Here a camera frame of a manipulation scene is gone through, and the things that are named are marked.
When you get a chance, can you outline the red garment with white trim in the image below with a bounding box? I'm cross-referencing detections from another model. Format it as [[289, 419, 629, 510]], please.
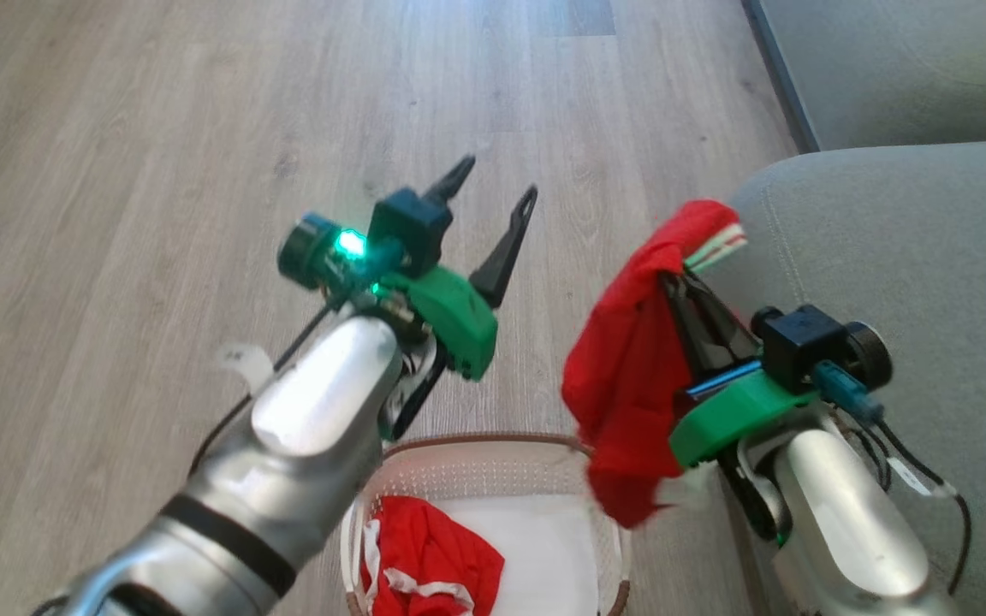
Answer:
[[360, 495, 506, 616]]

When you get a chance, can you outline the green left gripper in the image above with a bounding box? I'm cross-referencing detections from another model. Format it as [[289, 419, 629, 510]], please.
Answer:
[[277, 154, 539, 382]]

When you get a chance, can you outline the white basket with brown rim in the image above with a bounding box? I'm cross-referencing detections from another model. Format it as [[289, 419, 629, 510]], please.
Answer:
[[341, 432, 633, 616]]

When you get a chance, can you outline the dark baseboard strip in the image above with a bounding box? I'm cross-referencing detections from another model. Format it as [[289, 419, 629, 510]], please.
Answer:
[[741, 0, 822, 154]]

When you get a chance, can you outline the white cable label tag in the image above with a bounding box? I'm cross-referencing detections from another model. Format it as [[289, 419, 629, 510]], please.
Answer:
[[217, 342, 276, 396], [885, 458, 958, 499]]

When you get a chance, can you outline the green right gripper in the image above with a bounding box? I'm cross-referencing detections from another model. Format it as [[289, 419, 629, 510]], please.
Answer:
[[662, 272, 817, 469]]

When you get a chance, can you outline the grey fabric sofa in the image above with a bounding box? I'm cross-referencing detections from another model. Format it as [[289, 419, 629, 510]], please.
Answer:
[[698, 139, 986, 616]]

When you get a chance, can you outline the red garment with striped collar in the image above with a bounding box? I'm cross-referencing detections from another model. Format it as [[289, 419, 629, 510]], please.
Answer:
[[561, 199, 751, 530]]

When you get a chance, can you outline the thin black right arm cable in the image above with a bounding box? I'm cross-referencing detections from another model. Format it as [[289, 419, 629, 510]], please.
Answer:
[[814, 359, 975, 595]]

